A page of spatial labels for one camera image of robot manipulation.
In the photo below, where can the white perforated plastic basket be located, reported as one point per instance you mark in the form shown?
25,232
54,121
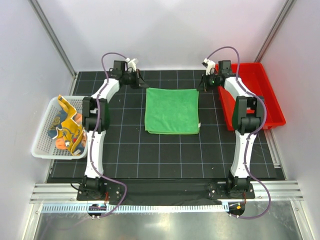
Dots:
44,146

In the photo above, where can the yellow patterned towel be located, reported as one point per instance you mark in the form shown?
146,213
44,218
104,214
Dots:
68,111

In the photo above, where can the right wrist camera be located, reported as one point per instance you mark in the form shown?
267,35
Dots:
209,65

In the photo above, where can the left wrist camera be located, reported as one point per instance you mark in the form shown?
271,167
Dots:
132,64

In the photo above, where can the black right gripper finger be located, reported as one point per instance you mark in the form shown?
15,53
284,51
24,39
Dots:
205,88
202,85

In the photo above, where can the green microfiber towel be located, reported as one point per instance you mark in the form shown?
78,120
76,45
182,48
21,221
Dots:
172,111

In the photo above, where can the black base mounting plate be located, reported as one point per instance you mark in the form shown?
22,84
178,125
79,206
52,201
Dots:
169,192

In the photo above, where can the aluminium frame rail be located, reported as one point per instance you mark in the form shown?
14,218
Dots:
61,198

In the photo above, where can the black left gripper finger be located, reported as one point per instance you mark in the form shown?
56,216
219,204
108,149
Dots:
141,81
137,86

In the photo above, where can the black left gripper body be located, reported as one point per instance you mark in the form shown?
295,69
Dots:
130,78

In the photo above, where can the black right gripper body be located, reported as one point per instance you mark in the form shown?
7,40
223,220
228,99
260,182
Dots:
212,79

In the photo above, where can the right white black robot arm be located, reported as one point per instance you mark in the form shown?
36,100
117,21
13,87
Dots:
248,117

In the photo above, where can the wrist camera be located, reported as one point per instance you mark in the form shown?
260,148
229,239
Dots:
209,65
132,64

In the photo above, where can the orange towel in basket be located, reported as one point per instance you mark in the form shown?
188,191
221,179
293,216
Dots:
71,136

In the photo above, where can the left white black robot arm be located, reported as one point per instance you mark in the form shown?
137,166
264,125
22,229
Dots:
96,121

